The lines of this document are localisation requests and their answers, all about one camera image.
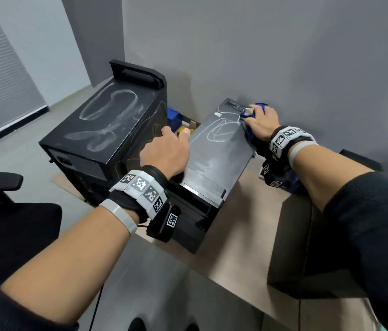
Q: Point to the person's right hand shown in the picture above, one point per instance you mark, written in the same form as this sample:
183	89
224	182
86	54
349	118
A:
264	124

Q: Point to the person's left hand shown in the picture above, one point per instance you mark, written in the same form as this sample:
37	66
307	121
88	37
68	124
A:
168	151

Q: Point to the grey cleaning cloth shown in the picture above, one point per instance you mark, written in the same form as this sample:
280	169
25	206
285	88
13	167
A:
247	114

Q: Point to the black Lenovo tower case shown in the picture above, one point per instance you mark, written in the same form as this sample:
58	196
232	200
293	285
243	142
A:
214	158

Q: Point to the black device with blue light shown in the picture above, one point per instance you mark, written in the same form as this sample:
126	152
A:
104	134

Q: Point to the person's right forearm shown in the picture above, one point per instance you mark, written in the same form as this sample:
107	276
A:
352	210

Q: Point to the person's left forearm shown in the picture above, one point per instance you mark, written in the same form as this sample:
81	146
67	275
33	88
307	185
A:
63	265

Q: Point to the person's left shoe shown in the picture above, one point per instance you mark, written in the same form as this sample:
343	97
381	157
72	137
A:
137	324

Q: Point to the person's shoe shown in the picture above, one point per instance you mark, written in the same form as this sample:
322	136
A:
192	327
137	324

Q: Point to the person's right shoe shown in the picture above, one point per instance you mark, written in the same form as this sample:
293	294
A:
192	327

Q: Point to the yellow banana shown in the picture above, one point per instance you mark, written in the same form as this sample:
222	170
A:
183	131

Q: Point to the right wrist marker band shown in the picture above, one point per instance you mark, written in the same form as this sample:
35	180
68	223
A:
288	137

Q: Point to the wrist marker band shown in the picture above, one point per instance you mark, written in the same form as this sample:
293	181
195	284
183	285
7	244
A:
142	191
288	137

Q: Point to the small blue plastic box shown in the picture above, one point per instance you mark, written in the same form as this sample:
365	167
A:
174	117

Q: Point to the grey metal stand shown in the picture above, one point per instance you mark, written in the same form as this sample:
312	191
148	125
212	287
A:
190	123

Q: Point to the left wrist marker band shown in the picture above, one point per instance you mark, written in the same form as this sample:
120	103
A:
142	191

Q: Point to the black office chair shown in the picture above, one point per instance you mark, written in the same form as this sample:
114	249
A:
8	237

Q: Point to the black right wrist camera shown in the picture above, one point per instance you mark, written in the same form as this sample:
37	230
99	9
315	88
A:
272	175

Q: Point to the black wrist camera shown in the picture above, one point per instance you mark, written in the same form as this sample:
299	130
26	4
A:
164	224
272	175

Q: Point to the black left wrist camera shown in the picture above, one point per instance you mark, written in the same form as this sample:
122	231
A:
164	224

